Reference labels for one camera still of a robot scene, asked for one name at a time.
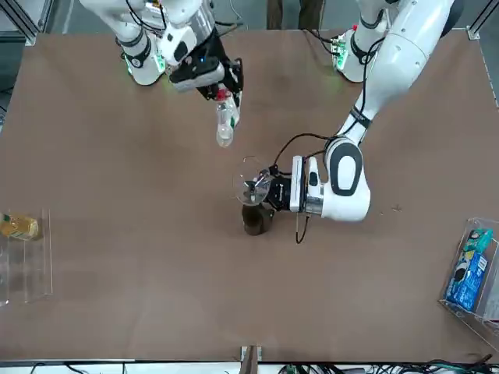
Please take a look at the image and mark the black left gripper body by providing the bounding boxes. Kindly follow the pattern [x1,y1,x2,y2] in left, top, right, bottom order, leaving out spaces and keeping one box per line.
[265,173,292,212]

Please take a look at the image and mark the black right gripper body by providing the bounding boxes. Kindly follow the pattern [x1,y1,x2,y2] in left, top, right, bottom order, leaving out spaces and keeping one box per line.
[194,31,233,69]

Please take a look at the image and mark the clear plastic water bottle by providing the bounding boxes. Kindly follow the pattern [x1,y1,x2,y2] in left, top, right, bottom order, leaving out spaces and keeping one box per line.
[215,90,240,149]

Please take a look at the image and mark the yellow tea bottle white cap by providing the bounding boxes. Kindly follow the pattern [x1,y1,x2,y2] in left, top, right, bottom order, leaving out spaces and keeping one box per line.
[0,212,40,242]

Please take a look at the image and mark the clear acrylic bottle shelf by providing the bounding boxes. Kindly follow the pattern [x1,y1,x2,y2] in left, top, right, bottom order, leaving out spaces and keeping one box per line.
[0,208,54,307]

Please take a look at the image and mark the person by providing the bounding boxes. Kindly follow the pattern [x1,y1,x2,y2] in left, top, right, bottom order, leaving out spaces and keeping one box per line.
[267,0,325,30]

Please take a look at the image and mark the green snack packet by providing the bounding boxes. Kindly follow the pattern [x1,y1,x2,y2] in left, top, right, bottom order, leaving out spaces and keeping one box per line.
[462,228,494,254]

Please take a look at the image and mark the blue cookie packet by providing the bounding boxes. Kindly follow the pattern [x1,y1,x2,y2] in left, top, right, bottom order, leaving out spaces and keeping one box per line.
[445,251,490,312]

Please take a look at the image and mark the clear acrylic snack shelf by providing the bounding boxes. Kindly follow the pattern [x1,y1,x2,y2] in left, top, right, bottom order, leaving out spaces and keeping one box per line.
[438,217,499,351]

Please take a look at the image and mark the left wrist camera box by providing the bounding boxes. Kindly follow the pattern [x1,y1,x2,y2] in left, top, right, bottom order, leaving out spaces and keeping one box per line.
[291,155,310,213]

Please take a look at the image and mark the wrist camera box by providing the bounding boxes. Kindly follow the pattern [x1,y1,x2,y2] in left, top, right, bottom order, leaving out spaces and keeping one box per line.
[168,57,226,94]
[291,155,310,213]

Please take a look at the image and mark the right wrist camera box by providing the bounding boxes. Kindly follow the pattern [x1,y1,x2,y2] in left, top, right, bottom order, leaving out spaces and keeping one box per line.
[168,57,226,94]

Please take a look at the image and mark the black hanging camera cable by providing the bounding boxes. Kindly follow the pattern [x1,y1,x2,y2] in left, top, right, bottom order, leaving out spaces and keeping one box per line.
[295,212,313,245]

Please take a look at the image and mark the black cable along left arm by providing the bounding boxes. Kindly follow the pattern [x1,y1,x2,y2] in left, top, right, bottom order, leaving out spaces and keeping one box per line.
[272,23,387,176]

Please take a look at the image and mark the aluminium frame post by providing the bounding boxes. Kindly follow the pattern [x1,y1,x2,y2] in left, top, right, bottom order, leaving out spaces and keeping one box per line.
[240,344,263,374]

